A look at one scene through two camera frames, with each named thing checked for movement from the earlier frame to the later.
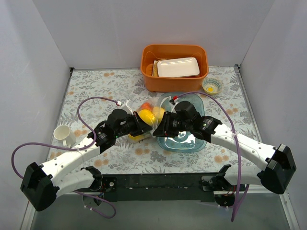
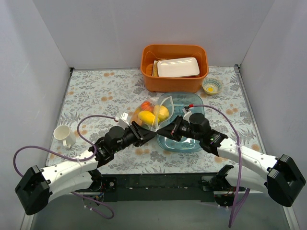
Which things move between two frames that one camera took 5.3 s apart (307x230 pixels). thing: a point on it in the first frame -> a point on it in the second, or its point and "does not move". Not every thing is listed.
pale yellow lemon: x=158 y=112 does not move
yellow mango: x=147 y=116 does not move
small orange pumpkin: x=147 y=106 does not move
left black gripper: x=136 y=122 -> x=136 y=133
